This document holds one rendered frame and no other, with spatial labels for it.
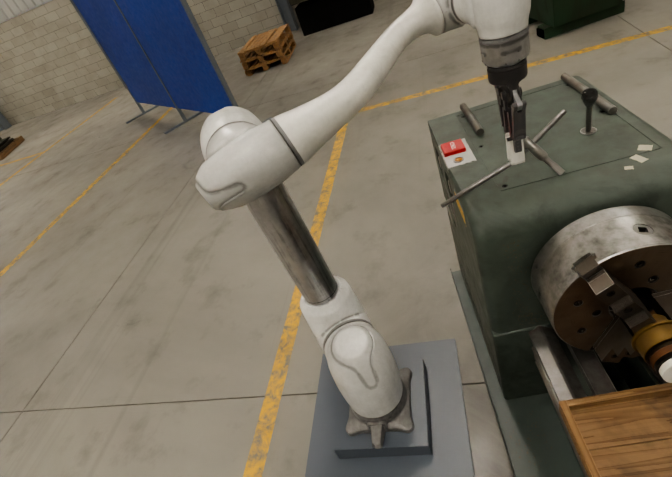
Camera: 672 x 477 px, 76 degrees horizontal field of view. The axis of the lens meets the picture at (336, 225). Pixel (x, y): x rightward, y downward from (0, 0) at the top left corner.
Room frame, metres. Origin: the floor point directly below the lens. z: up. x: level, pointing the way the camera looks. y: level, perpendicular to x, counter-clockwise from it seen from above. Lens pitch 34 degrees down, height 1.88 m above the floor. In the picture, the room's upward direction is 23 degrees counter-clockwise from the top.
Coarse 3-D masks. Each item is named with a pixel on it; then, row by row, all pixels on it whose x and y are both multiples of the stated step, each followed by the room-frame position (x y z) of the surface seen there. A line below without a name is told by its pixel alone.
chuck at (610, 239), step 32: (608, 224) 0.58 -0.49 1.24; (640, 224) 0.55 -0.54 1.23; (576, 256) 0.56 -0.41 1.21; (608, 256) 0.51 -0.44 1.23; (640, 256) 0.50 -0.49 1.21; (544, 288) 0.58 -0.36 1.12; (576, 288) 0.52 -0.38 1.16; (640, 288) 0.54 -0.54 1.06; (576, 320) 0.52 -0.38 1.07; (608, 320) 0.51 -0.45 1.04
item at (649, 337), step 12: (648, 324) 0.42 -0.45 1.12; (660, 324) 0.41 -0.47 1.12; (636, 336) 0.42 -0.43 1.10; (648, 336) 0.41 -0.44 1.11; (660, 336) 0.40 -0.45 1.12; (636, 348) 0.42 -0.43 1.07; (648, 348) 0.39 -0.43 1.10; (660, 348) 0.38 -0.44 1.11; (648, 360) 0.39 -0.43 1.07; (660, 360) 0.37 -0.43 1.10
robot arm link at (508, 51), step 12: (516, 36) 0.75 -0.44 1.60; (528, 36) 0.77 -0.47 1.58; (480, 48) 0.81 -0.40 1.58; (492, 48) 0.77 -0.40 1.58; (504, 48) 0.76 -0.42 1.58; (516, 48) 0.75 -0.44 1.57; (528, 48) 0.76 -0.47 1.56; (492, 60) 0.78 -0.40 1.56; (504, 60) 0.76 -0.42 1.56; (516, 60) 0.76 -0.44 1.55
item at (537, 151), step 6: (528, 138) 0.80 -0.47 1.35; (528, 144) 0.79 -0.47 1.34; (534, 144) 0.79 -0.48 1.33; (534, 150) 0.78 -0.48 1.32; (540, 150) 0.78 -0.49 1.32; (540, 156) 0.77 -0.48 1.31; (546, 156) 0.77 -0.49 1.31; (546, 162) 0.77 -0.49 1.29; (552, 162) 0.76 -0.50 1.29; (552, 168) 0.75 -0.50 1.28; (558, 168) 0.75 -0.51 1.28; (558, 174) 0.75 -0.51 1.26
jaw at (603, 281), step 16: (592, 256) 0.54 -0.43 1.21; (592, 272) 0.52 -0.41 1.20; (608, 272) 0.51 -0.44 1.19; (592, 288) 0.49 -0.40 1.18; (608, 288) 0.47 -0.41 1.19; (624, 288) 0.48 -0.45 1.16; (608, 304) 0.47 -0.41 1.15; (624, 304) 0.46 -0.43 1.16; (640, 304) 0.46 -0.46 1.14; (640, 320) 0.43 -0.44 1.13
